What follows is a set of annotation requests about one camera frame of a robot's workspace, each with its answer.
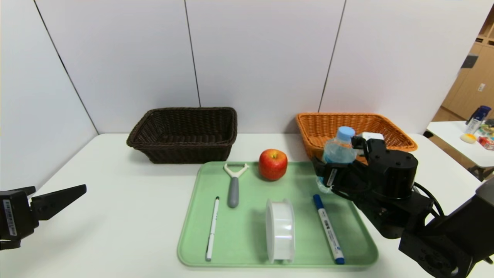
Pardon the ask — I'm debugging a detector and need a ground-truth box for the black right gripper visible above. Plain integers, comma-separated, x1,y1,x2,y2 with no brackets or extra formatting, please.
311,156,359,189

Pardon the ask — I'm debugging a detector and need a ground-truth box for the slim white pen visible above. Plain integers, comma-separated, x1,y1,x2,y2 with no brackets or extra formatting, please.
206,196,220,261

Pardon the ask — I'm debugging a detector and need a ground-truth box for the dark blue bottle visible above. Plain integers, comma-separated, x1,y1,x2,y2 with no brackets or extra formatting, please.
466,106,492,134

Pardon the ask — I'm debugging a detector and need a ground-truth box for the orange wicker basket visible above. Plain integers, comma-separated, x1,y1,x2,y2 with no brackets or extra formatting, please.
296,112,418,161

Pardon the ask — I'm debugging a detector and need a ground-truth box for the white side table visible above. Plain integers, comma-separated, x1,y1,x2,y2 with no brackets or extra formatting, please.
426,121,494,169

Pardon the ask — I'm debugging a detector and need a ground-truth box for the dark brown wicker basket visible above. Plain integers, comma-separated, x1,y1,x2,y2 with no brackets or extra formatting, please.
127,107,238,164

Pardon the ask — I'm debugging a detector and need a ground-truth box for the red apple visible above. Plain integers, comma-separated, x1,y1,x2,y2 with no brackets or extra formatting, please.
259,149,288,181

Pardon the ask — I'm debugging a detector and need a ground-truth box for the clear water bottle blue cap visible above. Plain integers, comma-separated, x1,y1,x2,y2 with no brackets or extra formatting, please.
316,126,357,193

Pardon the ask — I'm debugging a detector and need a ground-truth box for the clear tape roll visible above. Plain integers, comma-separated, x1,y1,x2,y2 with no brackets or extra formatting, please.
265,198,296,264

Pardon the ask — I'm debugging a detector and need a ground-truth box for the white peeler grey handle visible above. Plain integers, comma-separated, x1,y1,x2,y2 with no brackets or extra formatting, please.
223,163,249,209

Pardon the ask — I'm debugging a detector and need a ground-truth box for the light wooden cabinet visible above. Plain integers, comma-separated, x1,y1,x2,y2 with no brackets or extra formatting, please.
440,4,494,121

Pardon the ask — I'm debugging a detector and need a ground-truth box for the white marker blue cap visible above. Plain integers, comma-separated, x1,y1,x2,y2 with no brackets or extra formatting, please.
312,194,345,265

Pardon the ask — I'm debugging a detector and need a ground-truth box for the light green plastic tray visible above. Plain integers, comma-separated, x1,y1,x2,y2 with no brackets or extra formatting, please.
178,161,379,268

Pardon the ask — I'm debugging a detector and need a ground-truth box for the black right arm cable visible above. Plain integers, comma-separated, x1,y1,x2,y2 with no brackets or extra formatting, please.
413,181,445,217

